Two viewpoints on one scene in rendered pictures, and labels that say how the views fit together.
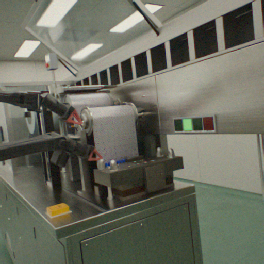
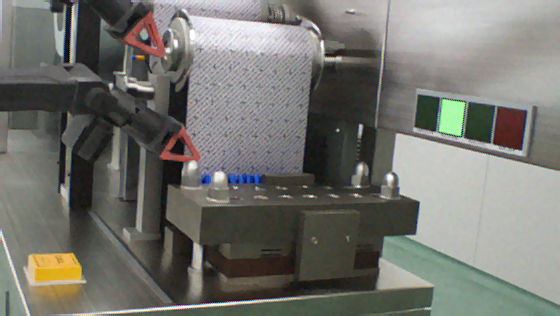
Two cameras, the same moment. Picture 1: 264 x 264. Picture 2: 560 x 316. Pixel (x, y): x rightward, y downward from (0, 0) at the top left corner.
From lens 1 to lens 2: 0.13 m
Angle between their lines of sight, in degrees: 11
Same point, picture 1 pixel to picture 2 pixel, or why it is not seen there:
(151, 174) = (319, 233)
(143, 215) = not seen: outside the picture
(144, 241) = not seen: outside the picture
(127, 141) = (277, 126)
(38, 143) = (32, 86)
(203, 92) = (518, 34)
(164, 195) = (341, 298)
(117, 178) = (220, 224)
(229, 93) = not seen: outside the picture
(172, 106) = (422, 56)
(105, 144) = (216, 124)
